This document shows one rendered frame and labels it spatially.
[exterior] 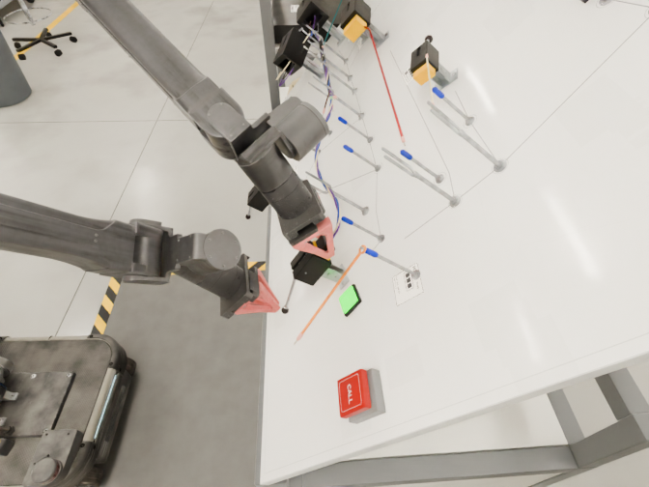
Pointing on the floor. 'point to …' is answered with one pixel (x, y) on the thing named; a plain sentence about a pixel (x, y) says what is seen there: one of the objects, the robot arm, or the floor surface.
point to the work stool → (40, 36)
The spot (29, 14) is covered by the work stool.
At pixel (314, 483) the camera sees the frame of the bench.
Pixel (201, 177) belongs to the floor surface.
